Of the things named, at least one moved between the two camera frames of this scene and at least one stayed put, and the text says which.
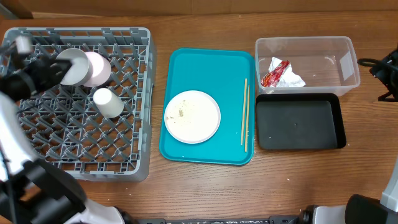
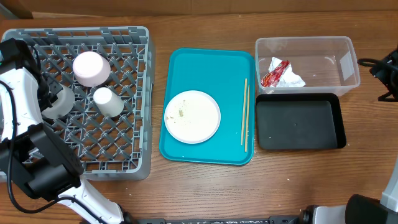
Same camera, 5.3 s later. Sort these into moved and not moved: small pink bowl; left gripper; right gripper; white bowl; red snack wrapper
Moved: left gripper; white bowl
Not moved: small pink bowl; right gripper; red snack wrapper
